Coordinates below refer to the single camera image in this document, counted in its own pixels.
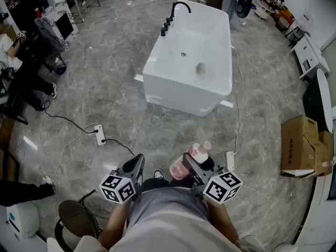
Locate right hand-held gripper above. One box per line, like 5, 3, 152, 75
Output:
182, 153, 244, 204

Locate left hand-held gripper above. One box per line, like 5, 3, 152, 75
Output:
99, 153, 145, 204

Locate pink plastic bottle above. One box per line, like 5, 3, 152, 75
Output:
169, 141, 213, 180

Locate white bathtub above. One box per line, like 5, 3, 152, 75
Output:
142, 0, 233, 117

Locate person's right forearm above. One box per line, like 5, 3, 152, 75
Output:
207, 198, 240, 246

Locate person's left forearm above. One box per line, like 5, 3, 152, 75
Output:
97, 200, 132, 250

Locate white power strip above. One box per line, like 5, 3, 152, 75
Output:
94, 124, 107, 146
225, 151, 235, 172

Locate person's black trousers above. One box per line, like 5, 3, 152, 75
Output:
141, 176, 195, 193

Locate person's grey shirt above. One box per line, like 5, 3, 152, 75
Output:
47, 186, 266, 252

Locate black metal chair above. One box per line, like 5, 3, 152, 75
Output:
54, 189, 103, 252

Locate brown cardboard box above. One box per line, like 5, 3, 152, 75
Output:
280, 114, 334, 179

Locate white rounded appliance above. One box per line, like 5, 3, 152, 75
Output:
0, 201, 40, 243

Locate black mesh waste bin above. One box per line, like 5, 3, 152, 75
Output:
45, 53, 67, 76

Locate white-rimmed black oval panel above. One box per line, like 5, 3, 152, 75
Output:
302, 68, 334, 134

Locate white low cabinet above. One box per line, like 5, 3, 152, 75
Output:
290, 34, 331, 81

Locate marble pattern cabinet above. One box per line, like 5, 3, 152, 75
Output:
34, 0, 79, 54

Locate black faucet spout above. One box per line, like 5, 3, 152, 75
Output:
170, 1, 192, 21

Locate black round device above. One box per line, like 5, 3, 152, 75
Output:
235, 0, 258, 18

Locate black power cable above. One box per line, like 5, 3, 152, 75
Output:
41, 100, 99, 135
101, 139, 135, 156

